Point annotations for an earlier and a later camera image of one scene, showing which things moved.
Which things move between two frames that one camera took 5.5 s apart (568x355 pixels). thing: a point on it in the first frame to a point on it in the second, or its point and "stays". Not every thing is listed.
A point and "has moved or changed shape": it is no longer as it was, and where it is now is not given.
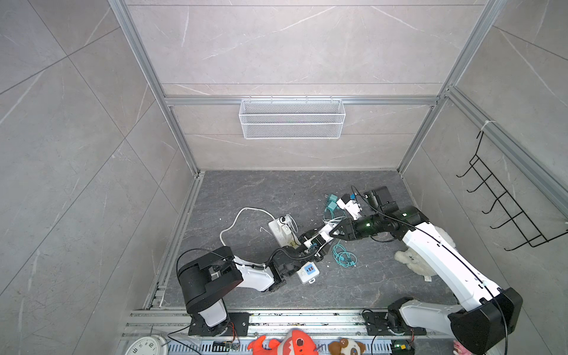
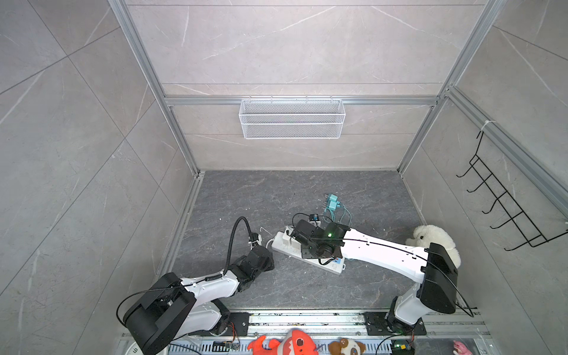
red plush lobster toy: (296, 342) stays
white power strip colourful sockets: (285, 232) has moved or changed shape
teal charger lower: (332, 206) stays
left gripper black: (308, 242) to (262, 254)
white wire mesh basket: (292, 119) stays
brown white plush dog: (346, 347) stays
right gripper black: (350, 232) to (305, 253)
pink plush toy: (461, 349) stays
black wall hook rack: (510, 208) stays
